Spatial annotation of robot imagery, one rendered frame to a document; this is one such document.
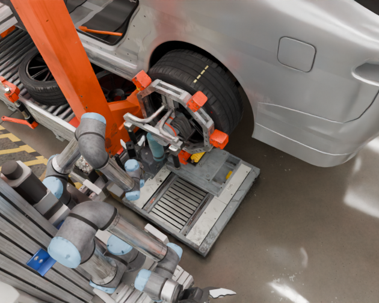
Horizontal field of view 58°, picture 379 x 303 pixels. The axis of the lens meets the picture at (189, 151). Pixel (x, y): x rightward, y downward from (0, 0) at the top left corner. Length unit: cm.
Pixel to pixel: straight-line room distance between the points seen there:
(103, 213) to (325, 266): 182
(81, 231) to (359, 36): 122
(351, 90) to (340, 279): 146
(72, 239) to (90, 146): 49
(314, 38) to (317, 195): 162
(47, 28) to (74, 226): 95
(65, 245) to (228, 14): 117
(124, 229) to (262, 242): 153
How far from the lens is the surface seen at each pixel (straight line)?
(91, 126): 159
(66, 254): 121
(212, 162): 269
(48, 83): 326
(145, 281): 131
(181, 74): 195
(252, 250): 263
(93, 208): 124
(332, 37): 151
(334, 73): 159
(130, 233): 132
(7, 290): 152
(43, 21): 176
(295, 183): 290
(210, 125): 196
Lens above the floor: 249
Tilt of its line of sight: 55 degrees down
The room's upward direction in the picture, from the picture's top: 10 degrees counter-clockwise
